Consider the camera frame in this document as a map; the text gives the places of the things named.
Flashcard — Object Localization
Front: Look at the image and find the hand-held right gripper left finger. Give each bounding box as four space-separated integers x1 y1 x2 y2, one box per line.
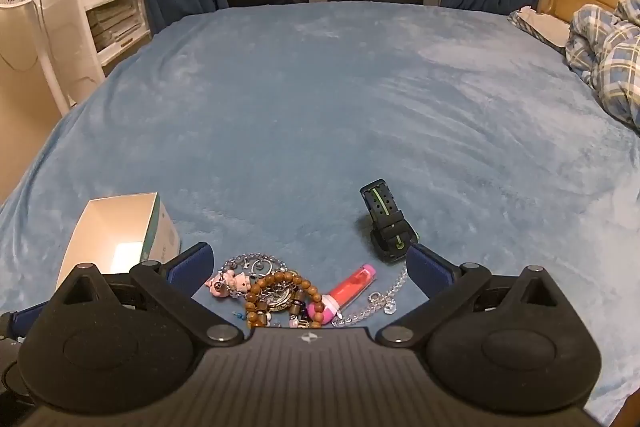
50 243 244 349

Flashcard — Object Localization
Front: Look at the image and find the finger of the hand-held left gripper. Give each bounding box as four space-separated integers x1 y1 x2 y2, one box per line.
0 302 51 339

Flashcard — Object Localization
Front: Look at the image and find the wooden bead bracelet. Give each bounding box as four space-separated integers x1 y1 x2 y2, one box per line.
232 271 321 328

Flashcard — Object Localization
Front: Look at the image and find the black green wristwatch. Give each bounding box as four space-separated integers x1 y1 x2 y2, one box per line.
360 179 420 264

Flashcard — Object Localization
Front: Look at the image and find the small silver keychain charm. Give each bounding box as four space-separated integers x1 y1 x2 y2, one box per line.
332 264 408 325

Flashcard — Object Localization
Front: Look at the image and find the plaid quilt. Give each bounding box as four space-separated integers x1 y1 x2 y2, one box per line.
565 0 640 130

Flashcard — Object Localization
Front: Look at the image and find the stack of books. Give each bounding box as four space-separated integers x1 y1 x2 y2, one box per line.
86 0 147 54

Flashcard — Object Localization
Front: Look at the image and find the pink pig keychain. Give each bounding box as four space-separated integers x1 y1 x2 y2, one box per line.
207 259 274 299

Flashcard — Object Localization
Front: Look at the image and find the blue fleece blanket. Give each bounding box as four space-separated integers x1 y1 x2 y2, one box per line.
0 0 640 427

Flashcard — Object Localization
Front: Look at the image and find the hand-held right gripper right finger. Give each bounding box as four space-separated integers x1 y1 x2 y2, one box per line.
376 243 573 349

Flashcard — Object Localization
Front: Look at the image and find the white cardboard box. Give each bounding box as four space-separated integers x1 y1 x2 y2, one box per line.
55 192 182 290

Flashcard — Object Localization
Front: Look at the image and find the pink white toy ball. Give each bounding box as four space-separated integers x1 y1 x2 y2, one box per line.
306 264 377 327

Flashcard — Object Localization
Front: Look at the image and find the silver star charm bracelet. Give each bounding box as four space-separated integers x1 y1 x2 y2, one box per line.
220 252 288 280

